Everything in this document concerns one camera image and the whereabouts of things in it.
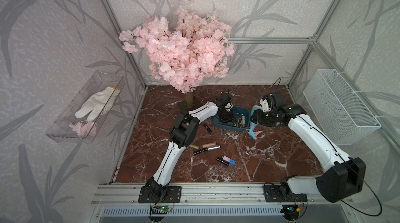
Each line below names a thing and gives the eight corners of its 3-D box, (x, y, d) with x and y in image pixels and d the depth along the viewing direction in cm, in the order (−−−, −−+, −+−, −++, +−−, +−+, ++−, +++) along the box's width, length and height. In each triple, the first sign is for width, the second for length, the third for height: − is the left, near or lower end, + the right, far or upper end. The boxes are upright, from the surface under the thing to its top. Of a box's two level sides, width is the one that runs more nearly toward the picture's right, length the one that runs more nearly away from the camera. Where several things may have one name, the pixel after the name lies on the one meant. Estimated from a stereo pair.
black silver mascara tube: (193, 155, 88) (193, 153, 86) (193, 152, 89) (192, 151, 87) (220, 148, 91) (220, 146, 89) (219, 146, 92) (219, 144, 90)
